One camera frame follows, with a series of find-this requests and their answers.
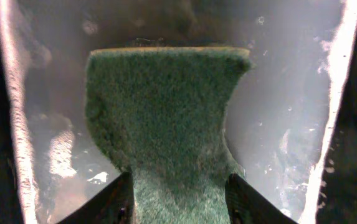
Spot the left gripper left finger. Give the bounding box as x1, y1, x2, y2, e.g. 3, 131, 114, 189
58, 172, 135, 224

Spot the black rectangular water tray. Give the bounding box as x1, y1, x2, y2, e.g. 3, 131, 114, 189
0, 0, 357, 223

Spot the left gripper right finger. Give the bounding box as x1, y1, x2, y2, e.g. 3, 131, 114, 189
225, 173, 297, 224

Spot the green yellow scrub sponge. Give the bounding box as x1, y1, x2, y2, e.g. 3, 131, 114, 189
85, 47, 250, 224

